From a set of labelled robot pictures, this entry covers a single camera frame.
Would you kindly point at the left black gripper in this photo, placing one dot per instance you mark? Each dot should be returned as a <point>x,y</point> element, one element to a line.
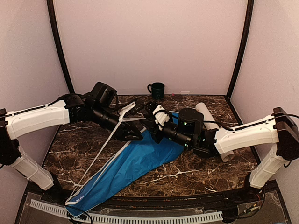
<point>124,129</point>

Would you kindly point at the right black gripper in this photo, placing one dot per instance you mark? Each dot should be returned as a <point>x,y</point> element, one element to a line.
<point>152,128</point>

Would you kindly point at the blue racket bag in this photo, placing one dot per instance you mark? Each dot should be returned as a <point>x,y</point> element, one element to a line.
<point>131,162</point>

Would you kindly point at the white shuttlecock tube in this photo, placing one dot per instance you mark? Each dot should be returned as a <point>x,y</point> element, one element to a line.
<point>209,124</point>

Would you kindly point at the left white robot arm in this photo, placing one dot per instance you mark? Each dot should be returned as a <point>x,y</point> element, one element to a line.
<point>67,109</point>

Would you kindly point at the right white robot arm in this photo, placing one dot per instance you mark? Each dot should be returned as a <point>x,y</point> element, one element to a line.
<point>277,129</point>

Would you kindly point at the dark green mug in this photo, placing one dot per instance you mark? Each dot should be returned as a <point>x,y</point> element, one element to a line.
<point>156,90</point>

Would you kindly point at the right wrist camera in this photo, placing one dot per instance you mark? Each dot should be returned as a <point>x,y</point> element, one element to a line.
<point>190,121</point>

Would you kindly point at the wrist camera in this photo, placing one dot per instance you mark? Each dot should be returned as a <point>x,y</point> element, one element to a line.
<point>103,93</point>
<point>190,121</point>

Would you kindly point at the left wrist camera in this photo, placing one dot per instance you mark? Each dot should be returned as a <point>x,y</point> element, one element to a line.
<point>103,93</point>

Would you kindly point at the white slotted cable duct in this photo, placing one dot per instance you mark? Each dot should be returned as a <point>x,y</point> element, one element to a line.
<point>96,218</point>

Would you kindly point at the left black frame post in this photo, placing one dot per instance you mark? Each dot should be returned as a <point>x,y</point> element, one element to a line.
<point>58,44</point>

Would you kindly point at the black frame post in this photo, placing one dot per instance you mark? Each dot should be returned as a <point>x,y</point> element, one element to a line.
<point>58,44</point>
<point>242,47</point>

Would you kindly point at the right black frame post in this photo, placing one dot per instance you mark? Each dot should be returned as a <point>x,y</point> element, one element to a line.
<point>242,47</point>

